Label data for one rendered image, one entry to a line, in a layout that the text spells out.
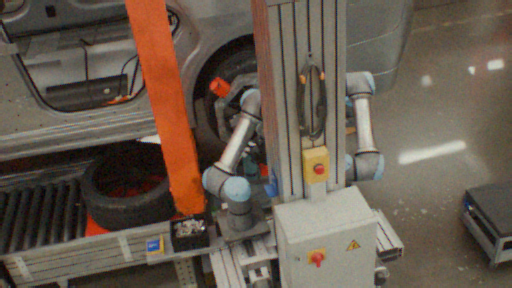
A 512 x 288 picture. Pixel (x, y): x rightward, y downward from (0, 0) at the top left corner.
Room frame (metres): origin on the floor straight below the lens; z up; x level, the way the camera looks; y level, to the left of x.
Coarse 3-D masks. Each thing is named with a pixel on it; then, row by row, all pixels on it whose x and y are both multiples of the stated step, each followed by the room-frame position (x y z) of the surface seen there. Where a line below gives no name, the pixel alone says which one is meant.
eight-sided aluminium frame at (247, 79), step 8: (256, 72) 2.75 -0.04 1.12; (240, 80) 2.69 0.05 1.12; (248, 80) 2.69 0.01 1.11; (256, 80) 2.70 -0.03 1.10; (232, 88) 2.68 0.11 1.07; (240, 88) 2.68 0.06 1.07; (232, 96) 2.68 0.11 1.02; (216, 104) 2.70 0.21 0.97; (224, 104) 2.67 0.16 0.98; (216, 112) 2.66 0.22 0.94; (224, 128) 2.67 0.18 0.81; (224, 136) 2.67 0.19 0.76
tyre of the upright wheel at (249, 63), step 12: (240, 48) 2.97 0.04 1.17; (252, 48) 2.94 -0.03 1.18; (216, 60) 2.97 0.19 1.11; (228, 60) 2.88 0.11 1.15; (240, 60) 2.82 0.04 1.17; (252, 60) 2.79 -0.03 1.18; (216, 72) 2.86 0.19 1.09; (228, 72) 2.77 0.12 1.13; (240, 72) 2.77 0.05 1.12; (252, 72) 2.78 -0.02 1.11; (204, 84) 2.92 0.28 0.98; (204, 96) 2.85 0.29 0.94; (216, 96) 2.75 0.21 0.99; (204, 108) 2.81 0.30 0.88; (216, 120) 2.75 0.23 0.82; (216, 132) 2.75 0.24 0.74
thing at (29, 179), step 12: (96, 156) 3.11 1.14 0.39; (36, 168) 3.05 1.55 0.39; (48, 168) 3.04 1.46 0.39; (72, 168) 3.08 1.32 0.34; (84, 168) 3.08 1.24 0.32; (0, 180) 3.04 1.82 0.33; (12, 180) 3.02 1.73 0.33; (24, 180) 3.03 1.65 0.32; (36, 180) 3.04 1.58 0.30; (48, 180) 3.04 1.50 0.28
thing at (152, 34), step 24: (144, 0) 2.28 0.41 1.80; (144, 24) 2.28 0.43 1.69; (168, 24) 2.33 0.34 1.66; (144, 48) 2.27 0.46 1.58; (168, 48) 2.28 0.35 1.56; (144, 72) 2.27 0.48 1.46; (168, 72) 2.28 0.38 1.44; (168, 96) 2.28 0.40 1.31; (168, 120) 2.28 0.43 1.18; (168, 144) 2.27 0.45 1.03; (192, 144) 2.30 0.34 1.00; (168, 168) 2.27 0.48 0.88; (192, 168) 2.28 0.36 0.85; (192, 192) 2.28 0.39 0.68
